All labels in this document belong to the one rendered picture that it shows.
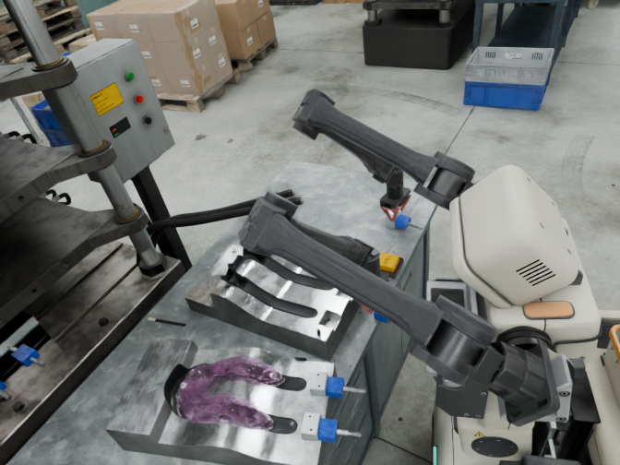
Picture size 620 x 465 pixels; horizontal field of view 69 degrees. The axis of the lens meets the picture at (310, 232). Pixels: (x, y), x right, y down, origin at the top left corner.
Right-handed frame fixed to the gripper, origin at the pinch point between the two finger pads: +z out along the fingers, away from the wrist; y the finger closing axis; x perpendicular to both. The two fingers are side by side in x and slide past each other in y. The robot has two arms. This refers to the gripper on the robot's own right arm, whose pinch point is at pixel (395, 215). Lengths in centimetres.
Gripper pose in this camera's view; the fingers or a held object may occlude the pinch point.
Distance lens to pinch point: 162.1
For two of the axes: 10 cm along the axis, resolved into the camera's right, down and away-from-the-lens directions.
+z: 1.4, 7.5, 6.5
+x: 7.8, 3.2, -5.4
